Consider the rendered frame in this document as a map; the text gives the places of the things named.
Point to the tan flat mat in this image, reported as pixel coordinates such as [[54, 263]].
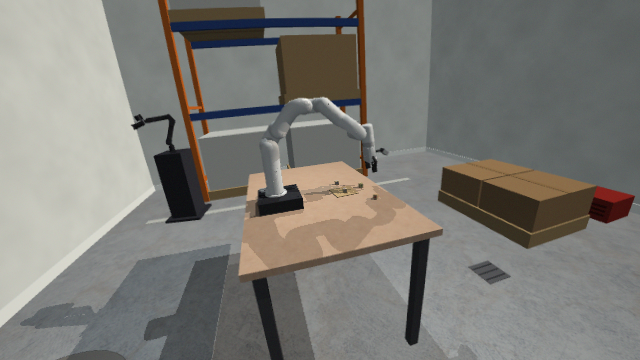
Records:
[[338, 192]]

